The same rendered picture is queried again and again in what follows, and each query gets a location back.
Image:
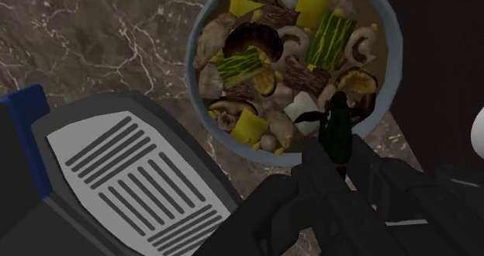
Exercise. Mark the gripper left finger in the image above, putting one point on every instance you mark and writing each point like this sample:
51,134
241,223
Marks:
302,206

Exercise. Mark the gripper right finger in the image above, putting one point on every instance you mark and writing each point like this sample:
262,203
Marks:
408,194

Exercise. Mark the white rounded object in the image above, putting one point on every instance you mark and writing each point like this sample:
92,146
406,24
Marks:
478,128

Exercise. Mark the blue bowl of mushroom soup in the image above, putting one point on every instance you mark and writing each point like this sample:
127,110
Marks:
287,66

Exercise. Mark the grey appliance with white vent panel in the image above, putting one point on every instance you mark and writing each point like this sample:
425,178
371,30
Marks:
113,179

